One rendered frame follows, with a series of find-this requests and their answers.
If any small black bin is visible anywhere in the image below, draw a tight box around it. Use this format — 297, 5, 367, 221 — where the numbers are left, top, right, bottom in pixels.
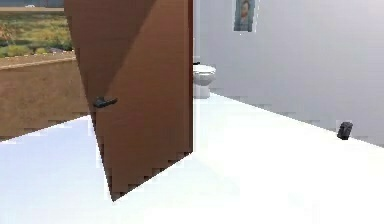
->
336, 121, 354, 141

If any framed portrait picture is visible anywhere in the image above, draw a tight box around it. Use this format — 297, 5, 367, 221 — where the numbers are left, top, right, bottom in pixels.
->
233, 0, 257, 33

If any brown wooden room door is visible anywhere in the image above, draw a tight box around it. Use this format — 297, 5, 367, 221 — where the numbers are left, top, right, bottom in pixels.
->
63, 0, 195, 203

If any black door handle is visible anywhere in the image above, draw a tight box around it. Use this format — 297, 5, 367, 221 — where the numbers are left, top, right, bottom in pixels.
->
92, 96, 119, 109

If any white toilet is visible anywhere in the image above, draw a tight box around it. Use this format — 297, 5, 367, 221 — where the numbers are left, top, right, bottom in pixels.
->
192, 61, 217, 100

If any window with garden view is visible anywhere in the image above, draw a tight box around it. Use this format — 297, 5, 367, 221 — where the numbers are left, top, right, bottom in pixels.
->
0, 0, 75, 60

